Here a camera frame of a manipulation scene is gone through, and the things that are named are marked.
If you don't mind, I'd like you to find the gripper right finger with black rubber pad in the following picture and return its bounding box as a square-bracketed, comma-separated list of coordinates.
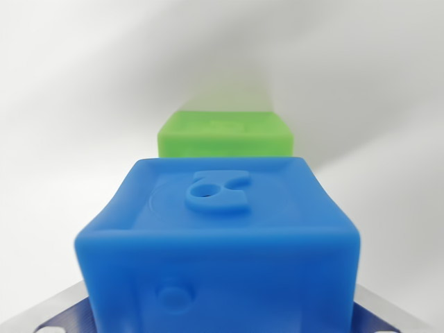
[352, 284, 438, 333]

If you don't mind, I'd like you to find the gripper left finger with black rubber pad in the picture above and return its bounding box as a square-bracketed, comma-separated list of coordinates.
[29, 281, 96, 333]

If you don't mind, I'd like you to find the blue soft cube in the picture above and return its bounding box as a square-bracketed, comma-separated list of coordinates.
[74, 156, 362, 333]

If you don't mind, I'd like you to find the green soft cube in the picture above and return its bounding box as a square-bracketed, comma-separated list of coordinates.
[157, 110, 296, 161]

